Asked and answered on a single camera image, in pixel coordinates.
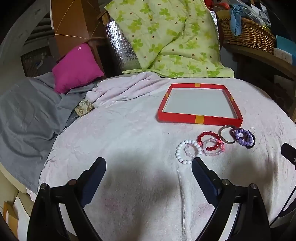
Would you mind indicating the silver metal bangle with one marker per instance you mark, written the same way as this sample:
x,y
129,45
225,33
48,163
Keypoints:
x,y
220,135

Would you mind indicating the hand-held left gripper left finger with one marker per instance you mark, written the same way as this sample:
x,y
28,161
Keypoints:
x,y
92,180

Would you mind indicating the curved wooden shelf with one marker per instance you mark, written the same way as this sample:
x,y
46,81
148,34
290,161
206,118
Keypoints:
x,y
261,59

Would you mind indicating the green floral quilt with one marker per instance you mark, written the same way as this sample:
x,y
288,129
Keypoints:
x,y
166,34

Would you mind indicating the silver foil mat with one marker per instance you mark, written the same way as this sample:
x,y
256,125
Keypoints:
x,y
120,48

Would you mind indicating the small beige patterned pouch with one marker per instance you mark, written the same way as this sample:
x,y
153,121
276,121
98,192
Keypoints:
x,y
84,107

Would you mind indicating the grey blanket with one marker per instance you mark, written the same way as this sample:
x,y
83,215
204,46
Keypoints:
x,y
27,115

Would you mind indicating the orange-brown wooden board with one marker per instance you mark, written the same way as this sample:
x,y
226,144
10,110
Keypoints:
x,y
74,18

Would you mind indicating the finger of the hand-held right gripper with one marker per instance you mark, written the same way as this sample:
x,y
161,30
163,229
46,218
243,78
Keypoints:
x,y
290,154

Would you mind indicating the teal box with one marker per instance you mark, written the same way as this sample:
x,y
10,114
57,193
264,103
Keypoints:
x,y
285,44

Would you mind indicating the magenta pillow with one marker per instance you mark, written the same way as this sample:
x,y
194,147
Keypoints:
x,y
76,67

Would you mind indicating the blue cloth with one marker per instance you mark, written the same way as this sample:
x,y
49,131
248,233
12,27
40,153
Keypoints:
x,y
237,20

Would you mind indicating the wicker basket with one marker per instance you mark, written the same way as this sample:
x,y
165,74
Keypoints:
x,y
252,37

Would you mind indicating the brown cardboard piece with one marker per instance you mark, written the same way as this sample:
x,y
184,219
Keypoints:
x,y
10,217

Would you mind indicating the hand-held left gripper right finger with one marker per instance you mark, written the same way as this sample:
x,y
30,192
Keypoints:
x,y
203,180

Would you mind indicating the red shallow cardboard box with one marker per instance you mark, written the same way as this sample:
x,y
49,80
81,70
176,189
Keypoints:
x,y
198,104

